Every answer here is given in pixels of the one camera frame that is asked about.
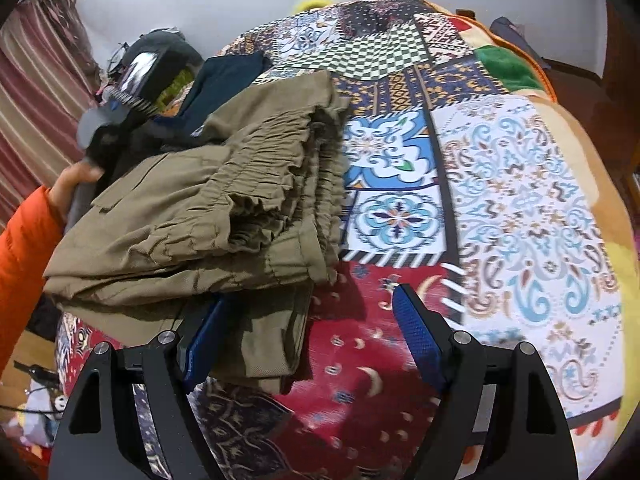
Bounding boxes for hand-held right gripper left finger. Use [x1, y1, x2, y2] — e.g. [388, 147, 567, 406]
[47, 296, 236, 480]

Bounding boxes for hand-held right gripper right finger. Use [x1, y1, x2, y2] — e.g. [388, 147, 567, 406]
[391, 284, 571, 480]

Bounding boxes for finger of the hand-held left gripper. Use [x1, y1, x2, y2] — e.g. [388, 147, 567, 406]
[147, 114, 206, 147]

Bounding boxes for olive green pants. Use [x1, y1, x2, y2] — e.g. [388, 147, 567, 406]
[42, 69, 352, 396]

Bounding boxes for person's left forearm orange sleeve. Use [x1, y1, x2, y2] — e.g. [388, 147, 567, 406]
[0, 185, 69, 373]

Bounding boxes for person's left hand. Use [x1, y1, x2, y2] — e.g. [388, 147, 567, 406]
[49, 161, 105, 227]

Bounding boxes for dark navy garment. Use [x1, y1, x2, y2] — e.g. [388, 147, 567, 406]
[177, 52, 274, 131]

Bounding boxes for pink striped curtain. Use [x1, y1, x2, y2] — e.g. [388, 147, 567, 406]
[0, 0, 103, 213]

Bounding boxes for patchwork printed bed sheet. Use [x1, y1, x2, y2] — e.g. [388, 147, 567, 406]
[55, 0, 626, 480]

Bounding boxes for colourful fleece blanket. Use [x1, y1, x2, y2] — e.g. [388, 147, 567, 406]
[425, 0, 640, 480]

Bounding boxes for grey backpack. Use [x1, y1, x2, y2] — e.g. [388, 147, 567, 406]
[490, 16, 547, 63]

